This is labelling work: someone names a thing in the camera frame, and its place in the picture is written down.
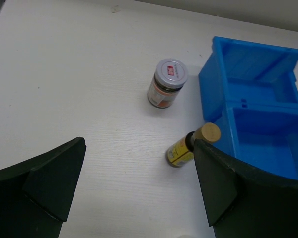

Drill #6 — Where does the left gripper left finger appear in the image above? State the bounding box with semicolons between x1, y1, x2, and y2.
0;137;86;238

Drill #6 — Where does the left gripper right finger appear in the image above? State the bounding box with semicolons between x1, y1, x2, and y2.
194;139;298;238

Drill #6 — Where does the left yellow-label small bottle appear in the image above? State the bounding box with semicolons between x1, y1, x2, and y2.
165;122;221;168

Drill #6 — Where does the blue three-compartment plastic bin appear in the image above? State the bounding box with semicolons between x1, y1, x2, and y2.
198;36;298;180

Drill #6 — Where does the left dark sauce jar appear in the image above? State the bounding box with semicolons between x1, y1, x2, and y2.
147;59;188;109

